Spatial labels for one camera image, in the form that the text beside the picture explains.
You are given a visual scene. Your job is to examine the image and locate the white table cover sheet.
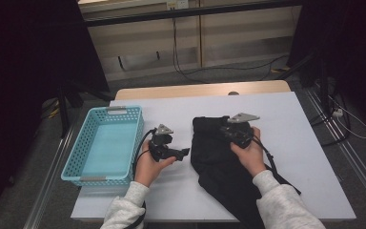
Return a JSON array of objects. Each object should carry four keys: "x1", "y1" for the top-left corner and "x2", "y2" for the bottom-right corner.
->
[{"x1": 71, "y1": 91, "x2": 357, "y2": 222}]

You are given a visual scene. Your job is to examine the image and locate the black tripod stand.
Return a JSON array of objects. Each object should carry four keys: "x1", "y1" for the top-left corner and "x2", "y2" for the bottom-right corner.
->
[{"x1": 274, "y1": 52, "x2": 332, "y2": 108}]

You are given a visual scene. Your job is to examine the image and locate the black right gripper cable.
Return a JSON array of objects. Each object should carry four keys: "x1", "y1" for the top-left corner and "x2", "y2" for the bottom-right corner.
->
[{"x1": 252, "y1": 135, "x2": 302, "y2": 196}]

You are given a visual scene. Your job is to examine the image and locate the large black curtain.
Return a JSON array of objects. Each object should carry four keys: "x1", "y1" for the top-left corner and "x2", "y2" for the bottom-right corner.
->
[{"x1": 0, "y1": 0, "x2": 111, "y2": 220}]

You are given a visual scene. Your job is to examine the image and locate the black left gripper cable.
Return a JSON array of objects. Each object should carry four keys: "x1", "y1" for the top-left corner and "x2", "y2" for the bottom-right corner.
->
[{"x1": 130, "y1": 128, "x2": 157, "y2": 229}]

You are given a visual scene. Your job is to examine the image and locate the white floor cable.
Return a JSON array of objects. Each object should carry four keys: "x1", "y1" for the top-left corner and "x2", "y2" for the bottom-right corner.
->
[{"x1": 327, "y1": 94, "x2": 366, "y2": 140}]

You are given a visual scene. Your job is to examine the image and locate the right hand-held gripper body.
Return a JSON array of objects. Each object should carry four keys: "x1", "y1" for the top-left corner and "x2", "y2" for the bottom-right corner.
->
[{"x1": 220, "y1": 113, "x2": 261, "y2": 150}]

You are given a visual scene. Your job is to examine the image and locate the light blue plastic basket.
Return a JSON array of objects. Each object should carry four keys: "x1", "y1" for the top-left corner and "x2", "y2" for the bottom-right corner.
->
[{"x1": 60, "y1": 105, "x2": 146, "y2": 187}]

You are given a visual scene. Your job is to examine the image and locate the person's left hand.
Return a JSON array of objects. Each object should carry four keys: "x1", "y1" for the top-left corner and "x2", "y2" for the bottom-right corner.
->
[{"x1": 133, "y1": 139, "x2": 177, "y2": 188}]

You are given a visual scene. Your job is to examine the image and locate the light wooden table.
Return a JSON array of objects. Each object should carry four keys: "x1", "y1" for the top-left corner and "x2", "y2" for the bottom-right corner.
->
[{"x1": 114, "y1": 79, "x2": 292, "y2": 101}]

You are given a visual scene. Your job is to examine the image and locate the black stand legs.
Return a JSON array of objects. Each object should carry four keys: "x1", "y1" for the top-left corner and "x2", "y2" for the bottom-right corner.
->
[{"x1": 56, "y1": 80, "x2": 115, "y2": 139}]

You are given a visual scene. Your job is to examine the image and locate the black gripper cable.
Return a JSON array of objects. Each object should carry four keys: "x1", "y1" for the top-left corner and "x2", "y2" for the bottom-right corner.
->
[
  {"x1": 252, "y1": 135, "x2": 302, "y2": 196},
  {"x1": 130, "y1": 128, "x2": 157, "y2": 229}
]

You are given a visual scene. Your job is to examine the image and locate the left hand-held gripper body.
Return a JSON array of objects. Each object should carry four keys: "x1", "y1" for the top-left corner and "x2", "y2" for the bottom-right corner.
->
[{"x1": 148, "y1": 123, "x2": 178, "y2": 163}]

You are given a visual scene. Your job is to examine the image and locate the person's right hand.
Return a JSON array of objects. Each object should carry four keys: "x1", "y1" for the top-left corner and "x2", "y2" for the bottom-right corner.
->
[{"x1": 230, "y1": 127, "x2": 268, "y2": 178}]

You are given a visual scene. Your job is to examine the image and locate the black floor cable bundle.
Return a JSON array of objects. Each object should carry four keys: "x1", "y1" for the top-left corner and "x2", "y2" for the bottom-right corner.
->
[{"x1": 309, "y1": 92, "x2": 352, "y2": 148}]

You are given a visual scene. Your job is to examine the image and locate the metal floor rail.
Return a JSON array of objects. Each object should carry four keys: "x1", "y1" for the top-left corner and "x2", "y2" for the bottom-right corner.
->
[
  {"x1": 22, "y1": 125, "x2": 75, "y2": 229},
  {"x1": 303, "y1": 85, "x2": 366, "y2": 209}
]

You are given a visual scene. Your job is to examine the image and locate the black horizontal bar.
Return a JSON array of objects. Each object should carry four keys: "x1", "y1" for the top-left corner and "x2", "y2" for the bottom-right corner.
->
[{"x1": 84, "y1": 0, "x2": 303, "y2": 28}]

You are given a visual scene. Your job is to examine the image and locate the white wall socket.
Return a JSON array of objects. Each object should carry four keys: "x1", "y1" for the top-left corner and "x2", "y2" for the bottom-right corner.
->
[{"x1": 166, "y1": 0, "x2": 190, "y2": 10}]

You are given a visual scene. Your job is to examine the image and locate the black pants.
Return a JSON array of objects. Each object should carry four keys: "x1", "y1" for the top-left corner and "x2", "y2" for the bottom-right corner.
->
[{"x1": 190, "y1": 115, "x2": 268, "y2": 229}]

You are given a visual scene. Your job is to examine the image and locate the yellow cable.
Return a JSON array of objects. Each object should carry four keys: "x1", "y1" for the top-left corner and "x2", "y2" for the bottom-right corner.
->
[{"x1": 48, "y1": 106, "x2": 61, "y2": 119}]

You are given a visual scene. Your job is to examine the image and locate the black hanging wall cable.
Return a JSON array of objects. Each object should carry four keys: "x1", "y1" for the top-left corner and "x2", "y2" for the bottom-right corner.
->
[{"x1": 171, "y1": 17, "x2": 211, "y2": 85}]

